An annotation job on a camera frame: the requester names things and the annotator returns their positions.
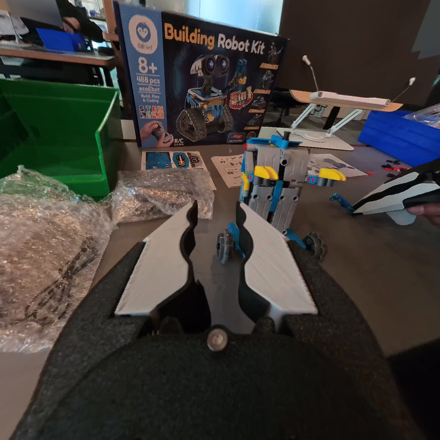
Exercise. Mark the pile of small building pieces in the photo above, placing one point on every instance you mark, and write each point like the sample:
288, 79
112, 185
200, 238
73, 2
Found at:
395, 166

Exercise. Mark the small bubble wrap bag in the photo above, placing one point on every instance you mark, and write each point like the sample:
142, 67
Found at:
161, 192

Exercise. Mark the blue beam with holes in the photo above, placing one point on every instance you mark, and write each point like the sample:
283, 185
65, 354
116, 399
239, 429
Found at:
342, 201

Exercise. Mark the clear plastic bag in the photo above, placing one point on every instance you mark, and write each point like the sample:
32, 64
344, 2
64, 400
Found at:
426, 115

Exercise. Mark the white stand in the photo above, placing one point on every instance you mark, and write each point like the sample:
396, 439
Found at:
309, 115

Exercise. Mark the instruction booklet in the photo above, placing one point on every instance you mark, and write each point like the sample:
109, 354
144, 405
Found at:
227, 168

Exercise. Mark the dark board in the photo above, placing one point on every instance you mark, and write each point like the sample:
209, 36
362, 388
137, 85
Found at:
343, 34

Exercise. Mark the robot kit box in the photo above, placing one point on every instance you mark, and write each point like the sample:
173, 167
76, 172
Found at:
192, 86

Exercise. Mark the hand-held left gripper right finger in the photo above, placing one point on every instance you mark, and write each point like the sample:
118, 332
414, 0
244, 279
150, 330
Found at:
278, 275

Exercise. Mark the grey desk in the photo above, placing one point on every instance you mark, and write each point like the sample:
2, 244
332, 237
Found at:
371, 268

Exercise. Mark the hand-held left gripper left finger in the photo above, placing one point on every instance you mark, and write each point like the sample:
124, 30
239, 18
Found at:
158, 275

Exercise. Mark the blue bin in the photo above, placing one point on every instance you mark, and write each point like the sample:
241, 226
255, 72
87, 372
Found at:
395, 137

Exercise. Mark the blue toy robot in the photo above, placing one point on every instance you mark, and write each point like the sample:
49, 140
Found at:
271, 192

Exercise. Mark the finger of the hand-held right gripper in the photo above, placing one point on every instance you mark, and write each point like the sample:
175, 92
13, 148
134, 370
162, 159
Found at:
405, 180
385, 204

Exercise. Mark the large bubble wrap bag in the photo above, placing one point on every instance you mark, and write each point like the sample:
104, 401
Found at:
41, 257

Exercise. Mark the green bin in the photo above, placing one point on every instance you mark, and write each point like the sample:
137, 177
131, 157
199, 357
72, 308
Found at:
51, 137

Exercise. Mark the wooden shelf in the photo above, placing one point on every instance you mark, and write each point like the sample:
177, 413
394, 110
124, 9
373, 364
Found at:
51, 56

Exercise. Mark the white board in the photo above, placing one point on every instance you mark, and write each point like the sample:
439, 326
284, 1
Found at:
330, 141

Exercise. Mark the blue box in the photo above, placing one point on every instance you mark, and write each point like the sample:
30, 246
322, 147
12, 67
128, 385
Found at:
62, 39

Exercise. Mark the person's right hand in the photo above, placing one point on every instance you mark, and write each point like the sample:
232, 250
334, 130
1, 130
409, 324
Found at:
428, 213

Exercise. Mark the blue sticker sheet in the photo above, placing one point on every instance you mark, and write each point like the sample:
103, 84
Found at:
161, 161

